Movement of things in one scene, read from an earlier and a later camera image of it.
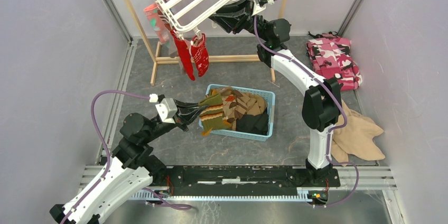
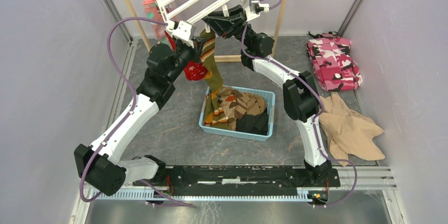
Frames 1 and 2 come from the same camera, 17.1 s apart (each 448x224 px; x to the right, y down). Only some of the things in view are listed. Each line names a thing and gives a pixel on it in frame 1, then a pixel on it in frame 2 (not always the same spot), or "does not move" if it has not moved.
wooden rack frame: [155, 52] does not move
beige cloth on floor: [356, 138] does not move
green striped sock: [212, 115] -> [212, 74]
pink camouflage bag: [331, 57] does not move
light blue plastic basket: [270, 97] does not move
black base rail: [184, 179] does not move
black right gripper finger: [244, 5] -> [236, 19]
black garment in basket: [257, 124] does not move
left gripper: [183, 120] -> [198, 46]
